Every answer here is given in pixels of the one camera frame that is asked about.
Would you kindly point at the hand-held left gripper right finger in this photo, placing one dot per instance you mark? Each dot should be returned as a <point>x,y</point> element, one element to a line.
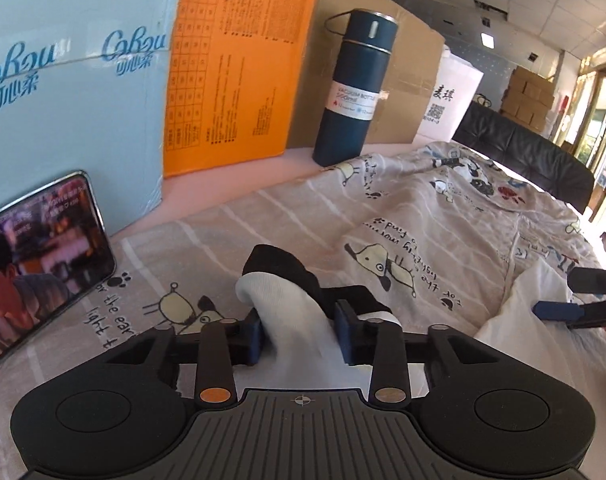
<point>343,334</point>

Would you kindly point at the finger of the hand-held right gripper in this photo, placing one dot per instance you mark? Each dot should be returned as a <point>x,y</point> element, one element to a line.
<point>555,311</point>
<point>590,280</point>

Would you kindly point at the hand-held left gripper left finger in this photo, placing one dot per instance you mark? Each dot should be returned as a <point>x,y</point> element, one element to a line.
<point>253,336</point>

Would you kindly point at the white and black garment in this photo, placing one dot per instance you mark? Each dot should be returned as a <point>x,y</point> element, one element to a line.
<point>288,322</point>

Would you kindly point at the dog print blanket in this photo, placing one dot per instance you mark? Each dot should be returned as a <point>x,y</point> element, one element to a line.
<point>303,220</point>

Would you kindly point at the black leather sofa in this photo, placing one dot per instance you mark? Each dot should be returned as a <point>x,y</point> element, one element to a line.
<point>523,150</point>

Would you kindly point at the glass door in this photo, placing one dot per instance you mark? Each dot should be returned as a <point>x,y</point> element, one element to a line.
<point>600,125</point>

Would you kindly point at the stack of brown cardboard boxes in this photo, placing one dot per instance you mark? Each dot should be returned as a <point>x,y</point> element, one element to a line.
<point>528,97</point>

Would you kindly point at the smartphone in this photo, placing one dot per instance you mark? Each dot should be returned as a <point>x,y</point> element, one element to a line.
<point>38,265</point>

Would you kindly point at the white paper bag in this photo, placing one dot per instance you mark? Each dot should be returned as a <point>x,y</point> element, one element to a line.
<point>448,100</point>

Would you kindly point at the dark blue vacuum bottle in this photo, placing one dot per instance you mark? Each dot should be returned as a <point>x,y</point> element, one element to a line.
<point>355,90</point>

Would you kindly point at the brown cardboard box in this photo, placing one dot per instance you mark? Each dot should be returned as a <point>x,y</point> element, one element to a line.
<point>408,80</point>

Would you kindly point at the orange cardboard box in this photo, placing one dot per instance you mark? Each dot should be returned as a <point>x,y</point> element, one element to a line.
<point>233,60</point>

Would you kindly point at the light blue cardboard box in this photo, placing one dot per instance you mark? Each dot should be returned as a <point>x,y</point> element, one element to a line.
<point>73,85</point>

